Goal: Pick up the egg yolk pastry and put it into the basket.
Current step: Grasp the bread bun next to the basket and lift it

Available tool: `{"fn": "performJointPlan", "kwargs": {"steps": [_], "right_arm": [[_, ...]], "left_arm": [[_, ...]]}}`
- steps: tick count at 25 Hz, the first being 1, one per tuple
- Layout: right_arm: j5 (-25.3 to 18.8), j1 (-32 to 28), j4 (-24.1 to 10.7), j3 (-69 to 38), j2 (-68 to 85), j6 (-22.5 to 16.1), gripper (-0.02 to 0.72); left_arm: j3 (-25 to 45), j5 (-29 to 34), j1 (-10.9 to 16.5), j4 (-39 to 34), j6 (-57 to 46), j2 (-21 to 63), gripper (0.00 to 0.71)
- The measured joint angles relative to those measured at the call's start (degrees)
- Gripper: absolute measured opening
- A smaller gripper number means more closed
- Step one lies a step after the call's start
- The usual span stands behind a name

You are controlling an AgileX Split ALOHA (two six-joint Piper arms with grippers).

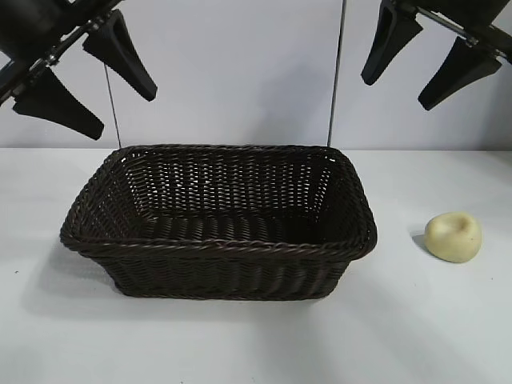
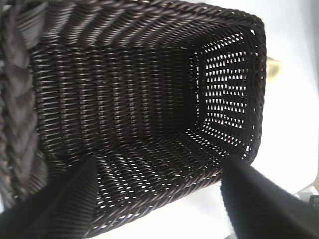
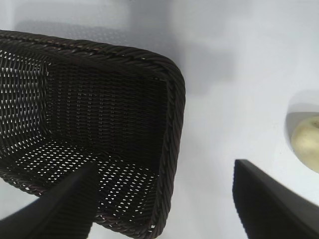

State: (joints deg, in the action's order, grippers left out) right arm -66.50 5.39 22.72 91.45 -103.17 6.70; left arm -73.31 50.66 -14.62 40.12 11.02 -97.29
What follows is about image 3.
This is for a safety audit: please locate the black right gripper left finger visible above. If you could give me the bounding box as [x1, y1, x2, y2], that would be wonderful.
[0, 161, 100, 239]

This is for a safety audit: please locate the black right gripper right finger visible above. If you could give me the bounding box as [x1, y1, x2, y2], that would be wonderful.
[232, 158, 319, 239]

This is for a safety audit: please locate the pale yellow fruit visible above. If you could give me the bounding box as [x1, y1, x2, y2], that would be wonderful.
[291, 117, 319, 173]

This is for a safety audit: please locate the dark brown woven basket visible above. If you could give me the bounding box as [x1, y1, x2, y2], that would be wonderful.
[0, 29, 186, 236]

